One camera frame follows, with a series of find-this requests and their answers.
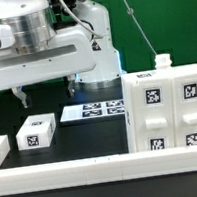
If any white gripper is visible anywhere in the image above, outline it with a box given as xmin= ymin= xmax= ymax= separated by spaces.
xmin=0 ymin=24 xmax=96 ymax=108

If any small white tagged box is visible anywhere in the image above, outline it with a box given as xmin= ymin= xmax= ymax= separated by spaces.
xmin=16 ymin=113 xmax=56 ymax=151

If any white cabinet body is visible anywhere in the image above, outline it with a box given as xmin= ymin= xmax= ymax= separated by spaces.
xmin=121 ymin=53 xmax=197 ymax=153

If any white cabinet door piece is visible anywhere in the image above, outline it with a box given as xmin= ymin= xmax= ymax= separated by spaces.
xmin=173 ymin=73 xmax=197 ymax=147

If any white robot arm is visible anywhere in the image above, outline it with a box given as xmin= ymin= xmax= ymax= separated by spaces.
xmin=0 ymin=0 xmax=123 ymax=104

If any flat white tagged panel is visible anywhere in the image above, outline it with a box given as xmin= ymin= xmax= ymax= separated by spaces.
xmin=60 ymin=100 xmax=125 ymax=122

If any white thin cable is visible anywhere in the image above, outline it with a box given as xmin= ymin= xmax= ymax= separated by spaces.
xmin=117 ymin=0 xmax=158 ymax=61

